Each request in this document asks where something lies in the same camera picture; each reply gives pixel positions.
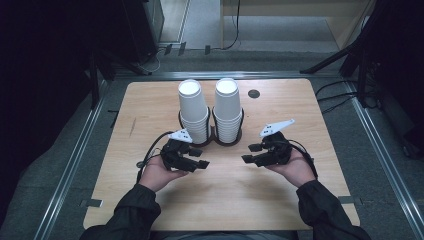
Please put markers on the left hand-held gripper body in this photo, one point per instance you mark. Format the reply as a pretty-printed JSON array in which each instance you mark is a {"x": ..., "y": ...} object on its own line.
[{"x": 173, "y": 155}]

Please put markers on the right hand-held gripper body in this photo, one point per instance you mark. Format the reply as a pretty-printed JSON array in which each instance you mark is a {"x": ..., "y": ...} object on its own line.
[{"x": 278, "y": 150}]

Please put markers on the black double cup holder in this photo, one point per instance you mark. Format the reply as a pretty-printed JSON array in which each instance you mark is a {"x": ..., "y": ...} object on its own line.
[{"x": 212, "y": 140}]

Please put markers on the stack of white paper cups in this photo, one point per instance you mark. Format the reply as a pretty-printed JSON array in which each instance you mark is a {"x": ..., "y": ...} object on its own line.
[
  {"x": 227, "y": 110},
  {"x": 193, "y": 110}
]

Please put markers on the person's left hand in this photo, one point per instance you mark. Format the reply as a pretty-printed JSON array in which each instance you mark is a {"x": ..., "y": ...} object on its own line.
[{"x": 155, "y": 175}]

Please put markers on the person's right hand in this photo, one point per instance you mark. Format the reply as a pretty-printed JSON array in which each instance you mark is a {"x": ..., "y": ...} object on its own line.
[{"x": 298, "y": 170}]

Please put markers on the black round table grommet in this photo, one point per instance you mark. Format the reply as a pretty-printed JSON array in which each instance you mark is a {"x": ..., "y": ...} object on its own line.
[{"x": 253, "y": 93}]

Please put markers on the grey tape strip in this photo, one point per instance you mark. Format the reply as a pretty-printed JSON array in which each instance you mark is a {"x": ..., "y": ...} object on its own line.
[
  {"x": 350, "y": 200},
  {"x": 91, "y": 203}
]

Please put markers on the black stand legs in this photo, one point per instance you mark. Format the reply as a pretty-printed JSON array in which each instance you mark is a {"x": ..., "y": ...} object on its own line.
[{"x": 333, "y": 60}]

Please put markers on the black cabinet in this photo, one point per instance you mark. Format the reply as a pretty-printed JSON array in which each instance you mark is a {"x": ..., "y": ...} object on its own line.
[{"x": 141, "y": 26}]

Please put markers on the light wooden furniture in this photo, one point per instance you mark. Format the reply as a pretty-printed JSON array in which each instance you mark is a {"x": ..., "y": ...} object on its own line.
[{"x": 346, "y": 20}]

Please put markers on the metal floor rail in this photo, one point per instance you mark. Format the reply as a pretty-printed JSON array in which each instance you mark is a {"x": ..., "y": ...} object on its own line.
[
  {"x": 386, "y": 166},
  {"x": 226, "y": 75},
  {"x": 70, "y": 166}
]

